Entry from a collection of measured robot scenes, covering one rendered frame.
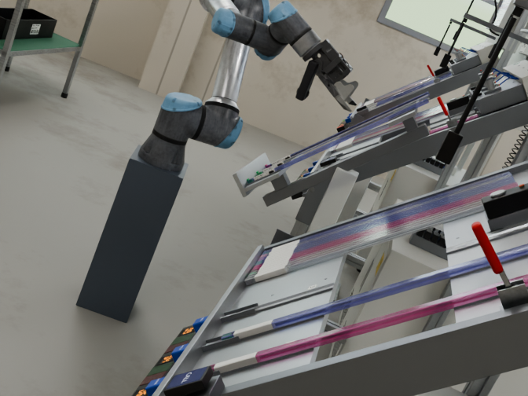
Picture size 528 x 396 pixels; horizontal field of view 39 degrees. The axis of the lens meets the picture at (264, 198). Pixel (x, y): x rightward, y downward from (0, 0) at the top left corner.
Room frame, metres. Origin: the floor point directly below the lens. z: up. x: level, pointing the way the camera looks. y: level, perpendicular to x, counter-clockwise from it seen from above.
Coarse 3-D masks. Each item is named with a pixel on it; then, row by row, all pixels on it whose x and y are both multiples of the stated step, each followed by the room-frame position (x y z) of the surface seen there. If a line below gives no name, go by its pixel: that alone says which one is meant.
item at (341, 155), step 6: (378, 138) 2.63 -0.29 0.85; (360, 144) 2.66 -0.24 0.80; (366, 144) 2.60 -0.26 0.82; (372, 144) 2.53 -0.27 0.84; (342, 150) 2.67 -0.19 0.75; (348, 150) 2.61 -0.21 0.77; (354, 150) 2.54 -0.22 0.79; (360, 150) 2.50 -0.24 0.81; (330, 156) 2.61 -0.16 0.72; (336, 156) 2.52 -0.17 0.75; (342, 156) 2.50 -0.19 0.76; (348, 156) 2.43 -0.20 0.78
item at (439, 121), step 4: (472, 108) 2.51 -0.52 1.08; (448, 112) 2.65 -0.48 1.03; (460, 112) 2.51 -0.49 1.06; (472, 112) 2.44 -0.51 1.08; (440, 116) 2.62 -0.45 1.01; (444, 116) 2.59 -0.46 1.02; (452, 116) 2.49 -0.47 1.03; (456, 116) 2.48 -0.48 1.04; (460, 116) 2.44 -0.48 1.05; (468, 116) 2.38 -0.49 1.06; (432, 120) 2.60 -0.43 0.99; (436, 120) 2.56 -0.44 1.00; (440, 120) 2.52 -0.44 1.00; (444, 120) 2.49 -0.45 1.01; (448, 120) 2.46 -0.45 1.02; (432, 124) 2.50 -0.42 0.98; (436, 124) 2.46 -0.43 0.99; (440, 124) 2.41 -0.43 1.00; (444, 124) 2.39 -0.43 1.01; (432, 128) 2.39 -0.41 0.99
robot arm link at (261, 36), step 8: (256, 24) 2.12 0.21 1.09; (264, 24) 2.14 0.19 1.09; (256, 32) 2.11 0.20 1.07; (264, 32) 2.12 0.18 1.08; (256, 40) 2.11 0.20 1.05; (264, 40) 2.12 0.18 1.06; (272, 40) 2.11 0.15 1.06; (256, 48) 2.14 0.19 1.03; (264, 48) 2.13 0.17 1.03; (272, 48) 2.13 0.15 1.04; (280, 48) 2.14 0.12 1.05; (264, 56) 2.16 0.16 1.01; (272, 56) 2.16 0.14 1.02
